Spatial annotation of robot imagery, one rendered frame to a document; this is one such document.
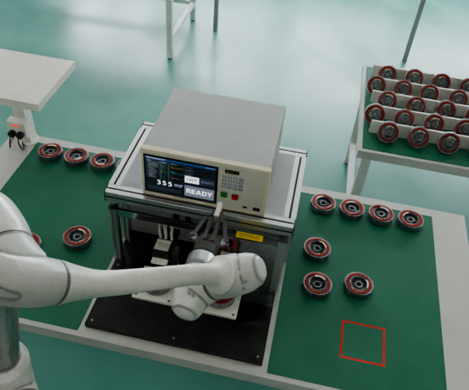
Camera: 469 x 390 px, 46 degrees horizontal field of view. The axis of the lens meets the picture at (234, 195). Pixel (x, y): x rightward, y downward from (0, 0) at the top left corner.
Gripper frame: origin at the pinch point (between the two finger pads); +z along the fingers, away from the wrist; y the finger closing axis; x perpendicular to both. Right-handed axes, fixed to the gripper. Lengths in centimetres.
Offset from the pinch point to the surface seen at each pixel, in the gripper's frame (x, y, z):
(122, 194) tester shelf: -6.6, -35.5, 5.8
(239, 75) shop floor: -118, -40, 282
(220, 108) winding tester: 13.6, -8.5, 38.6
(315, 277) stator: -40, 38, 15
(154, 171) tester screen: 4.6, -24.4, 8.5
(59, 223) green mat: -43, -70, 18
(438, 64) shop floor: -118, 133, 359
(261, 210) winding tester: -4.2, 13.4, 8.5
